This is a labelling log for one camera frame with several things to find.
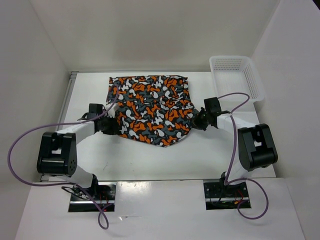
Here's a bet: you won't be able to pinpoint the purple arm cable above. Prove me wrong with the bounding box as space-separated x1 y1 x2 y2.
216 92 270 220
7 84 121 230

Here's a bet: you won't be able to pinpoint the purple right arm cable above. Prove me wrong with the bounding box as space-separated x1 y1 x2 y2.
216 92 270 220

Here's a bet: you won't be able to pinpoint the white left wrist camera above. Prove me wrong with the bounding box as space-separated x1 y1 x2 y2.
104 103 119 119

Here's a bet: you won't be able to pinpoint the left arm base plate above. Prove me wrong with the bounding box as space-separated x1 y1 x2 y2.
61 181 117 213

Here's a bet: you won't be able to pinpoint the orange camouflage shorts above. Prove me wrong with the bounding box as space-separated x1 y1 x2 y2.
106 75 199 148

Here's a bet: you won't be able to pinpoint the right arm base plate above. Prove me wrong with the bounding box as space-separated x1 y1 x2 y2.
203 181 251 210

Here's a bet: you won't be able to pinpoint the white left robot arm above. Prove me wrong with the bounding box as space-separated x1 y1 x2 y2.
36 103 119 200

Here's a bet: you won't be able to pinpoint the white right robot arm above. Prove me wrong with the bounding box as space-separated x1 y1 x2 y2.
192 97 278 197

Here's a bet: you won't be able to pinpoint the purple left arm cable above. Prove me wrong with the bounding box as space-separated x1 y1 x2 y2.
7 84 121 230

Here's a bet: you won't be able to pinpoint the white perforated plastic basket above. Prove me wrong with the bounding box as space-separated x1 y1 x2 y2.
209 55 265 103

